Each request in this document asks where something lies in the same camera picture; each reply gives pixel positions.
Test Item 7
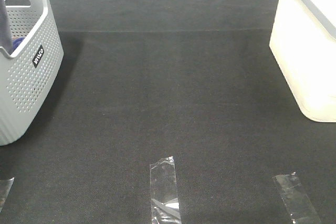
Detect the blue towel in basket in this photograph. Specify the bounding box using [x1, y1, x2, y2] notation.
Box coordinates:
[12, 37, 25, 51]

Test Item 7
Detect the centre clear tape strip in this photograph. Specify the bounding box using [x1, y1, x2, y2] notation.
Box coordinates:
[150, 156, 181, 223]

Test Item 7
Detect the dark grey towel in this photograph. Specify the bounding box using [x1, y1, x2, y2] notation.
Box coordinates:
[0, 0, 13, 55]

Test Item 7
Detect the clear tape strip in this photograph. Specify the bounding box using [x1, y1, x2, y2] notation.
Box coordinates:
[272, 172, 321, 224]
[150, 156, 181, 223]
[0, 177, 15, 212]

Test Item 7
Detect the grey perforated laundry basket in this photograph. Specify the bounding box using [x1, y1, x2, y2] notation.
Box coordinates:
[1, 0, 64, 146]

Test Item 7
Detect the right clear tape strip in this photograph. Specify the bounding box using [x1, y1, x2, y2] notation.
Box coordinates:
[272, 172, 321, 224]

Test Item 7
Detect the black felt table mat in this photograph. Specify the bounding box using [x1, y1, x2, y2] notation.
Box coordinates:
[1, 0, 335, 223]

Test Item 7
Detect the left clear tape strip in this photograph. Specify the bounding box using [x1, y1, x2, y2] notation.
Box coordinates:
[0, 177, 15, 212]

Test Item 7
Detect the white plastic storage bin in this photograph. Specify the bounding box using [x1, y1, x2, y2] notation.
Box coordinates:
[269, 0, 335, 122]

